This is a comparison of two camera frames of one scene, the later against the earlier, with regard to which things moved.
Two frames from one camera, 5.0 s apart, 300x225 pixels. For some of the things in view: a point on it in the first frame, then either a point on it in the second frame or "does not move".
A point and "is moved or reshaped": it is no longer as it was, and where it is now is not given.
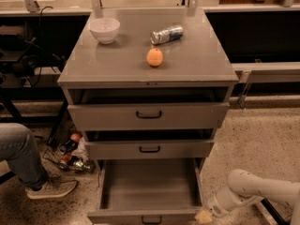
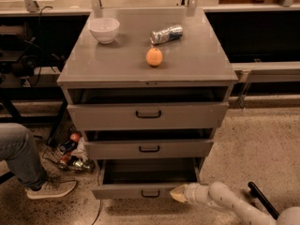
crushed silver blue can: [166, 35] does not move
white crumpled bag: [82, 150] does not move
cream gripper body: [215, 206] to [191, 193]
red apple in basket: [76, 137] does not move
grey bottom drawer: [148, 191] is moved or reshaped
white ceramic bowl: [105, 29] does not move
